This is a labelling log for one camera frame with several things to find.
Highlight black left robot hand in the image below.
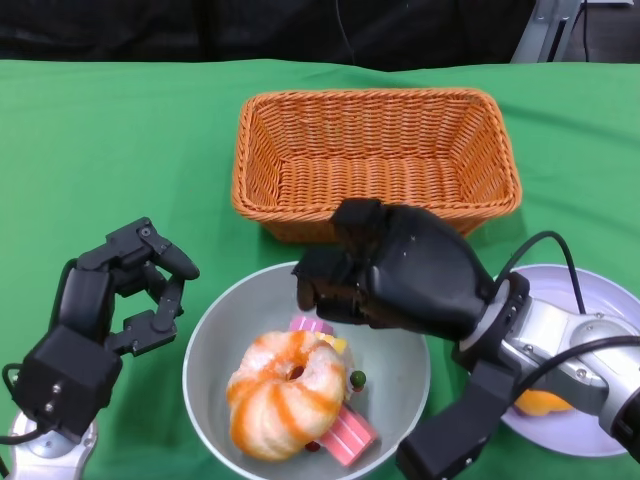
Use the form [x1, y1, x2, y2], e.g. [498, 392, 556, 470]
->
[9, 217, 200, 441]

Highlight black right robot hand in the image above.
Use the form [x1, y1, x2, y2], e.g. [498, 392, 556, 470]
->
[291, 198, 494, 346]

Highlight pink layered cake slice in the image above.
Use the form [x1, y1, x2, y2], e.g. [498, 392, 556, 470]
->
[288, 315, 335, 337]

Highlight grey-green round bowl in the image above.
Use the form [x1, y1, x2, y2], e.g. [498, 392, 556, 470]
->
[182, 261, 432, 480]

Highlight salmon layered cake slice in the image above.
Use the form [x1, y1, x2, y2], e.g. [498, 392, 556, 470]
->
[319, 403, 379, 467]

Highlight small orange striped bread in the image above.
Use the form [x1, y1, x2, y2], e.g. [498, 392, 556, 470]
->
[513, 389, 575, 419]

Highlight large orange striped bread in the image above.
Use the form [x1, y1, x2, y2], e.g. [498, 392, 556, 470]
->
[225, 329, 348, 461]

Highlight orange wicker basket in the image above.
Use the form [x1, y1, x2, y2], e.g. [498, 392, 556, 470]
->
[230, 88, 523, 245]

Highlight white round plate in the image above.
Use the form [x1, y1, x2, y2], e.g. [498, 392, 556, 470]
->
[494, 264, 640, 459]

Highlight green tablecloth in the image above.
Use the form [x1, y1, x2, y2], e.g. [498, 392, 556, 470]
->
[0, 58, 640, 480]

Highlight silver metal stand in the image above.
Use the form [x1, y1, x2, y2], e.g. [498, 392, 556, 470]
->
[509, 0, 586, 65]

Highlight black backdrop cloth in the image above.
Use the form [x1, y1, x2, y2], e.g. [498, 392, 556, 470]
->
[0, 0, 640, 76]

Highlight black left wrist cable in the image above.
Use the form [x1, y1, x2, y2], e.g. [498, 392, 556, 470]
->
[0, 363, 49, 447]

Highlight black looped wrist cable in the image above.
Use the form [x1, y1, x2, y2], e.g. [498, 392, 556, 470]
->
[492, 230, 587, 316]

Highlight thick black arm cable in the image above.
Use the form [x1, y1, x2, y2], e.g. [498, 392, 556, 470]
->
[509, 337, 640, 401]

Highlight thin black cable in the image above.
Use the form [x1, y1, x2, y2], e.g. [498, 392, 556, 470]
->
[580, 12, 594, 65]

